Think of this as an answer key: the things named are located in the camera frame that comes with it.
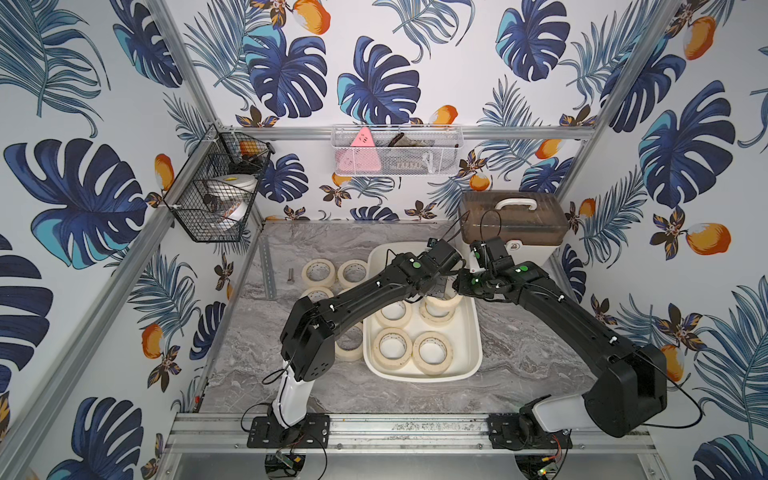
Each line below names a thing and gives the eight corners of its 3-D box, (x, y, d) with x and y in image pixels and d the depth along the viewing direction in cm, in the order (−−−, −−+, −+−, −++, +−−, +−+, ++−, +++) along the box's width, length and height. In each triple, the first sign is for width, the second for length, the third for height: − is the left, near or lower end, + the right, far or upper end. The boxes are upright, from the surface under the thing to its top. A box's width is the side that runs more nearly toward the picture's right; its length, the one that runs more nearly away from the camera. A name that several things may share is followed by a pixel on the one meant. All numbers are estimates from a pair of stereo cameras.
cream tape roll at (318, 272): (302, 286, 104) (300, 281, 102) (306, 263, 111) (305, 258, 108) (334, 286, 104) (332, 281, 102) (337, 263, 111) (335, 258, 108)
